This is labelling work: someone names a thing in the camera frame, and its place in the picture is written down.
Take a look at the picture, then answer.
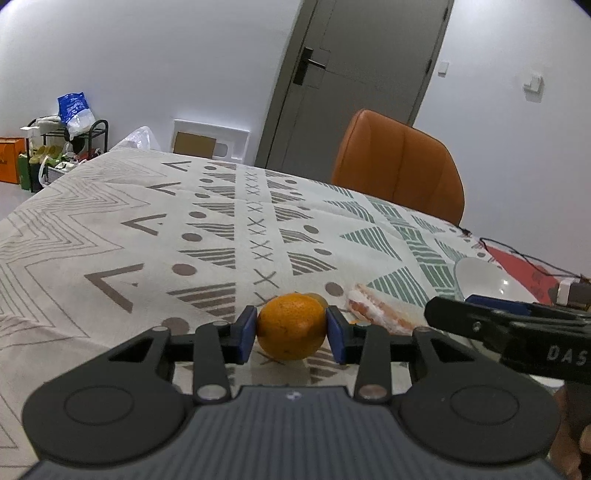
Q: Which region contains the black cable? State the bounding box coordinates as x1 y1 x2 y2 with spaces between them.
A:
459 225 583 280

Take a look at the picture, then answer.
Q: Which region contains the orange chair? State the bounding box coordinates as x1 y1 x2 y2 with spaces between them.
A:
331 109 465 227

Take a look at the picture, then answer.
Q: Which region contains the white plate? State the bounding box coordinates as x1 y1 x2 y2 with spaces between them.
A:
455 256 564 388

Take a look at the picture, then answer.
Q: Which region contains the clear plastic bag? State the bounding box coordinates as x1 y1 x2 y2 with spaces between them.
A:
111 126 162 153

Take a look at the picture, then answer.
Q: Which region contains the white charger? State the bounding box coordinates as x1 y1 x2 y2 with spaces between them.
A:
556 277 591 305

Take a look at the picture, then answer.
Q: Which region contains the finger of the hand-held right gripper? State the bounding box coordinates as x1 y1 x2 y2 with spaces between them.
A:
465 294 591 320
424 296 548 354

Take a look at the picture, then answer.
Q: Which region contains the green box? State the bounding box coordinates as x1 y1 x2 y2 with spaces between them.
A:
18 152 42 192

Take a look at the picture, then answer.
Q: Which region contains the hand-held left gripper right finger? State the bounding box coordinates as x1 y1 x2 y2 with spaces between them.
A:
325 307 478 403

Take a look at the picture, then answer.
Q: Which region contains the person's right hand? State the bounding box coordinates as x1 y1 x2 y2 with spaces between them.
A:
551 383 591 480

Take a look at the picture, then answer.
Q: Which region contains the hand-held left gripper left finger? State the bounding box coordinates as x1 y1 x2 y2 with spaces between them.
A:
107 305 258 404

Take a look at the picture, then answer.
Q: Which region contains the black door lock handle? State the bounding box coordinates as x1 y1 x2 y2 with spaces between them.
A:
293 46 332 86

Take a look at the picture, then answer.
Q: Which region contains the orange paper bag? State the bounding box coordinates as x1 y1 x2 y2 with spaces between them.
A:
0 137 28 183

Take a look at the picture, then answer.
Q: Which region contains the brown cardboard piece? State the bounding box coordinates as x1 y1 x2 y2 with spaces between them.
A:
174 132 218 158

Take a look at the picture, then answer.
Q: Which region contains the grey door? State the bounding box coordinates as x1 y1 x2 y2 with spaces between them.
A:
256 0 455 171

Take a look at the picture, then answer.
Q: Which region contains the large orange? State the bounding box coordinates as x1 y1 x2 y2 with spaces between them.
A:
256 293 326 361

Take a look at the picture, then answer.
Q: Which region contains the white foam packaging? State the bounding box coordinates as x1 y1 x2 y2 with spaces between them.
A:
172 119 251 163

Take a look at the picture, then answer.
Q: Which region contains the blue and white bag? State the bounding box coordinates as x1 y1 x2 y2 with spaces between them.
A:
57 91 95 137

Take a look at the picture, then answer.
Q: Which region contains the black shoe rack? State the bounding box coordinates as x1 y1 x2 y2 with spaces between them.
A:
28 117 109 162

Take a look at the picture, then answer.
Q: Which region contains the clear plastic food packet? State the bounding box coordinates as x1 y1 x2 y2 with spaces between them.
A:
344 282 416 337

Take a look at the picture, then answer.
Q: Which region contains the patterned tablecloth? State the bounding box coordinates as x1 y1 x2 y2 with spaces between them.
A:
0 148 568 480

